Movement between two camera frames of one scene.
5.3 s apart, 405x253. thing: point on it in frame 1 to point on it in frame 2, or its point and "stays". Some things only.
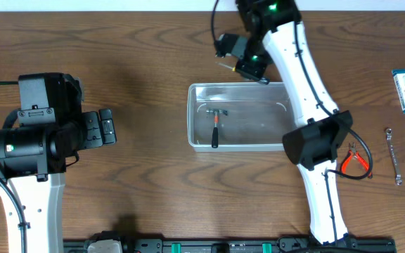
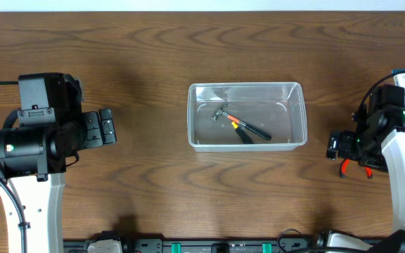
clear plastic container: [238, 117] stays
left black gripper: [92, 130] stays
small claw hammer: [214, 137] to [221, 111]
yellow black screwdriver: [240, 72] to [241, 133]
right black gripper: [249, 70] to [354, 161]
